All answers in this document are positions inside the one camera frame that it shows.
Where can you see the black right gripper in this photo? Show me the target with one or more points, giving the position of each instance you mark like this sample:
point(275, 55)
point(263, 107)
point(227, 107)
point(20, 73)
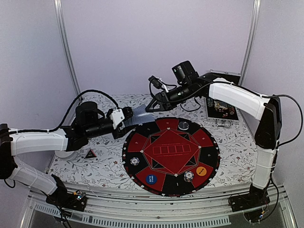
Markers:
point(163, 98)

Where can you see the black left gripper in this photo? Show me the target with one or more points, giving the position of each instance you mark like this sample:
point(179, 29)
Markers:
point(120, 133)

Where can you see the blue playing card deck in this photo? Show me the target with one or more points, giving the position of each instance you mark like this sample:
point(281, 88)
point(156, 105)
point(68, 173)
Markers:
point(140, 116)

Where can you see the white blue poker chip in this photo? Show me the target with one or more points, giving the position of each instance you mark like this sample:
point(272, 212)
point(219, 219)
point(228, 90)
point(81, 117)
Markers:
point(134, 161)

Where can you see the black white dealer button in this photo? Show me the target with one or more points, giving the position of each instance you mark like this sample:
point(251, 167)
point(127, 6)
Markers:
point(183, 125)

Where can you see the blue small blind button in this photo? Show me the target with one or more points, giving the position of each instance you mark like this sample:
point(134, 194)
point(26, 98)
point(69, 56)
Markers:
point(151, 179)

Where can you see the orange big blind button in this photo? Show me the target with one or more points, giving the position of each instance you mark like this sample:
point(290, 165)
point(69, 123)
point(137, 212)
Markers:
point(201, 171)

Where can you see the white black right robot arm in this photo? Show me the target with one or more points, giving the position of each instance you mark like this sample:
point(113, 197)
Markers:
point(266, 109)

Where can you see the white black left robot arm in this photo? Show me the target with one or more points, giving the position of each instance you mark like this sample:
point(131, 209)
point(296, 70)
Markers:
point(88, 123)

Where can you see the black triangular card holder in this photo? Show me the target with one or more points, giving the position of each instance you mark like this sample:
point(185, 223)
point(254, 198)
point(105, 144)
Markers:
point(90, 154)

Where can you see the round red black poker mat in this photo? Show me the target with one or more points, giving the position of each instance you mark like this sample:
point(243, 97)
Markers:
point(168, 152)

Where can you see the white bowl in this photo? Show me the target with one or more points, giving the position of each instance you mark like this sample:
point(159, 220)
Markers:
point(65, 155)

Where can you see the left poker chip row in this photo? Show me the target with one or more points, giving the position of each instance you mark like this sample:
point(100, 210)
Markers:
point(210, 102)

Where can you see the poker chip row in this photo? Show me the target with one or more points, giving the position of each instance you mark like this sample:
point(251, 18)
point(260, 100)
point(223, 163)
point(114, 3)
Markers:
point(231, 110)
point(210, 102)

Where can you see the boxed card deck in case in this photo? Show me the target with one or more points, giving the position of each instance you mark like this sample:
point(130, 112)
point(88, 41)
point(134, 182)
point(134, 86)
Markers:
point(220, 105)

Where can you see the right poker chip row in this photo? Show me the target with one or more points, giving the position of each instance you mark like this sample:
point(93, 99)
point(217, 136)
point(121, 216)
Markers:
point(231, 110)

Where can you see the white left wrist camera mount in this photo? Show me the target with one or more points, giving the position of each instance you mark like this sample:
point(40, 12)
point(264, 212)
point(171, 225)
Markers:
point(117, 117)

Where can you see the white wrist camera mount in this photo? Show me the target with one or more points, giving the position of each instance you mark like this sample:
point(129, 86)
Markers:
point(163, 85)
point(117, 117)

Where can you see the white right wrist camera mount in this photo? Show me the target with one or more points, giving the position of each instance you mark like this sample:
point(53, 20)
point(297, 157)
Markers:
point(163, 85)

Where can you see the front aluminium rail frame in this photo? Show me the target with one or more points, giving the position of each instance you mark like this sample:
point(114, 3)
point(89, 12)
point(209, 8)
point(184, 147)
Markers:
point(206, 208)

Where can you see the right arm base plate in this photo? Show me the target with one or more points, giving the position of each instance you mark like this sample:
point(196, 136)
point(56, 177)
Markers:
point(255, 198)

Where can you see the left aluminium frame post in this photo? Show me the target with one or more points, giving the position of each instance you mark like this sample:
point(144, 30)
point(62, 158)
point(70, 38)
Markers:
point(65, 44)

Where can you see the aluminium frame post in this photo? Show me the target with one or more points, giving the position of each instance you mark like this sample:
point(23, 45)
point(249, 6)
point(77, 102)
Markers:
point(251, 36)
point(65, 44)

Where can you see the right aluminium frame post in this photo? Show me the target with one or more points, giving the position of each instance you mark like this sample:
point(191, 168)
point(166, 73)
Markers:
point(251, 36)

